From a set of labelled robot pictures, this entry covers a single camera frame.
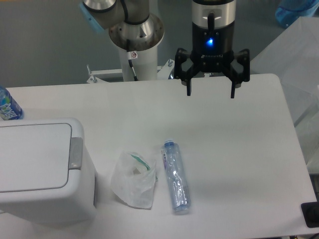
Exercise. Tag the white trash can lid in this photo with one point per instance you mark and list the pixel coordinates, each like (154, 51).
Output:
(34, 157)

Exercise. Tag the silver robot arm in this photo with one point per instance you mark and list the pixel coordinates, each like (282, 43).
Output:
(136, 33)

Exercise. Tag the blue water jug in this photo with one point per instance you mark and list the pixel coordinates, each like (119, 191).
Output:
(288, 11)

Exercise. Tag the black device at edge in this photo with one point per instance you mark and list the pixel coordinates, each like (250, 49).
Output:
(310, 212)

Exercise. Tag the white metal base bracket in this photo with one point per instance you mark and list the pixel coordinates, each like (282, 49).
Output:
(164, 72)

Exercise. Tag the empty clear plastic bottle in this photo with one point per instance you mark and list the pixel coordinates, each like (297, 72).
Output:
(176, 177)

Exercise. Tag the white trash can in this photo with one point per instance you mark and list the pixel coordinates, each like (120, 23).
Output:
(76, 201)

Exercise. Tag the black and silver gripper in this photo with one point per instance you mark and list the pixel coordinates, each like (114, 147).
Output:
(212, 37)

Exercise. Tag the grey lid push button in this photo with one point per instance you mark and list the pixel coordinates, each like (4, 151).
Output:
(75, 153)

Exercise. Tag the crumpled white plastic bag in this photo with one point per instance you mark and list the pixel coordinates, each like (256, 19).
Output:
(133, 180)

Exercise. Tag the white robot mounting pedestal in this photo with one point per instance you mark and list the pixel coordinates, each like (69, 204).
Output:
(139, 65)

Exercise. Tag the blue labelled water bottle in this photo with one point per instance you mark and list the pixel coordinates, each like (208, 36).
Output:
(9, 108)

